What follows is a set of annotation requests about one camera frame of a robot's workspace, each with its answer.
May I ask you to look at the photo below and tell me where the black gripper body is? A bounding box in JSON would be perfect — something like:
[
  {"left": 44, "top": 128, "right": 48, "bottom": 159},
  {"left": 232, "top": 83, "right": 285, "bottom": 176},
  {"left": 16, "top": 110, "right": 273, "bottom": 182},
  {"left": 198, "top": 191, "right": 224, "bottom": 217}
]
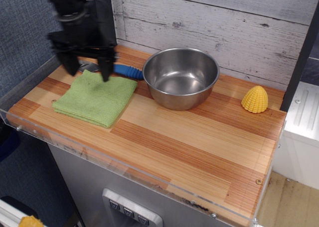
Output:
[{"left": 48, "top": 17, "right": 116, "bottom": 62}]

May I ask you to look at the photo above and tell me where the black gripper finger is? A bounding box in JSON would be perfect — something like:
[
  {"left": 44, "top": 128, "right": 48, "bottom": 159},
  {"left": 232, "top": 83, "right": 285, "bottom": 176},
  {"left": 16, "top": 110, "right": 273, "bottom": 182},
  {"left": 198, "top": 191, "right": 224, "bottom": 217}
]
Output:
[
  {"left": 57, "top": 52, "right": 80, "bottom": 76},
  {"left": 97, "top": 57, "right": 115, "bottom": 82}
]

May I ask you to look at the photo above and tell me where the green towel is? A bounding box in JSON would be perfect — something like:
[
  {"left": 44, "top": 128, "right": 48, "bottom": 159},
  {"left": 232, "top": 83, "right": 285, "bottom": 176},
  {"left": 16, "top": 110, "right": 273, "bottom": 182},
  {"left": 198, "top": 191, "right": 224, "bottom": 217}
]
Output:
[{"left": 52, "top": 70, "right": 138, "bottom": 128}]

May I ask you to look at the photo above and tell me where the stainless steel bowl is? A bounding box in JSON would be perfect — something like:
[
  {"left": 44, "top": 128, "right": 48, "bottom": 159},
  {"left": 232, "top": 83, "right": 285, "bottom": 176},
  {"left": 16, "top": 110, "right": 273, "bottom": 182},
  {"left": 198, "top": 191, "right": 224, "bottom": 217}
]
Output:
[{"left": 143, "top": 48, "right": 220, "bottom": 111}]

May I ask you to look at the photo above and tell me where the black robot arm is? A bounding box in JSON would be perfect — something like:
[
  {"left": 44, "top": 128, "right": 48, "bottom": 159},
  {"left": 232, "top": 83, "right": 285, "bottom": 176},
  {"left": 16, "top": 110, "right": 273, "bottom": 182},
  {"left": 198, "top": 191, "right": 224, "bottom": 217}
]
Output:
[{"left": 48, "top": 0, "right": 117, "bottom": 81}]

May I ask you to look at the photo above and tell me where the grey toy fridge cabinet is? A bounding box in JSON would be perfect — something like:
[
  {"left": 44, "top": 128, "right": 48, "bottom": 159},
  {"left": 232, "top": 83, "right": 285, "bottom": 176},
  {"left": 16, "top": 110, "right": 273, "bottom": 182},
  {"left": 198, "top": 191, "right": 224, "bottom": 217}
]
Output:
[{"left": 49, "top": 145, "right": 227, "bottom": 227}]

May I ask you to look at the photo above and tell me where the silver dispenser button panel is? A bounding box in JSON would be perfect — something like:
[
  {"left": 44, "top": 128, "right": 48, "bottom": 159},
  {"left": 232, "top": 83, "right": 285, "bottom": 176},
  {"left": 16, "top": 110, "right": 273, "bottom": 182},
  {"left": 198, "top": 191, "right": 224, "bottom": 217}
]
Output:
[{"left": 102, "top": 188, "right": 163, "bottom": 227}]

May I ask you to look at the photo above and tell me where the yellow toy corn piece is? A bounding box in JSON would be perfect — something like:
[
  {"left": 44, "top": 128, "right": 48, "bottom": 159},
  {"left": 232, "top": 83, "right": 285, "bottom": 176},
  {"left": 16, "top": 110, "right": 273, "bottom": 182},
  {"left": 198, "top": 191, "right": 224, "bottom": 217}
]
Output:
[{"left": 241, "top": 86, "right": 268, "bottom": 114}]

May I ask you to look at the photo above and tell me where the yellow object bottom left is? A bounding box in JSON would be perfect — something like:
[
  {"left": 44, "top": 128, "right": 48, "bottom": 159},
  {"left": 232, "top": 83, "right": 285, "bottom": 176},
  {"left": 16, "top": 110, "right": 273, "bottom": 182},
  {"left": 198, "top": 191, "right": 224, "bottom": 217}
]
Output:
[{"left": 18, "top": 216, "right": 44, "bottom": 227}]

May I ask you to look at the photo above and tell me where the white metal box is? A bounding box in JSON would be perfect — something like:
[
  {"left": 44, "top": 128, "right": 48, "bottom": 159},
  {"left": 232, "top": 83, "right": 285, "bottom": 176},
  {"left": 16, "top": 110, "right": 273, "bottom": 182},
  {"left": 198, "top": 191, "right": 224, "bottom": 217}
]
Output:
[{"left": 273, "top": 82, "right": 319, "bottom": 189}]

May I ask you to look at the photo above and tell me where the dark vertical post left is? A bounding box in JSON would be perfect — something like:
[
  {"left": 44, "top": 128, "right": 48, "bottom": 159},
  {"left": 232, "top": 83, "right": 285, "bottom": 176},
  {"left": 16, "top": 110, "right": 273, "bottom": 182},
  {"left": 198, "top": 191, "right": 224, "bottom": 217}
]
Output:
[{"left": 94, "top": 0, "right": 117, "bottom": 47}]

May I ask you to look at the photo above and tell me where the dark vertical post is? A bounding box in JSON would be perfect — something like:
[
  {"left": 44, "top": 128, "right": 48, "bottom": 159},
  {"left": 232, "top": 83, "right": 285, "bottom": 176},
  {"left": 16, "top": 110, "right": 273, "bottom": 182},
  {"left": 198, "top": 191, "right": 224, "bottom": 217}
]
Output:
[
  {"left": 280, "top": 3, "right": 319, "bottom": 112},
  {"left": 94, "top": 0, "right": 117, "bottom": 47}
]

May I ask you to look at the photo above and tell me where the blue handled metal spoon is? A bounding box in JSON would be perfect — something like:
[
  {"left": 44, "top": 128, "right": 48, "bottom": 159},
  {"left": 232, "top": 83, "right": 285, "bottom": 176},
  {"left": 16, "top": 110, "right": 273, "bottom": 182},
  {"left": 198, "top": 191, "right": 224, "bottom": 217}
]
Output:
[{"left": 78, "top": 60, "right": 144, "bottom": 80}]

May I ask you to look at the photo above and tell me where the dark vertical post right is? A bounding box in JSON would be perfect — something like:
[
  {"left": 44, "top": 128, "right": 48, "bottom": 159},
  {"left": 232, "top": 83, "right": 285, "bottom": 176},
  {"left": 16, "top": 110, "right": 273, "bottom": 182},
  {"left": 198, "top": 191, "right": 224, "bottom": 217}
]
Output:
[{"left": 280, "top": 3, "right": 319, "bottom": 112}]

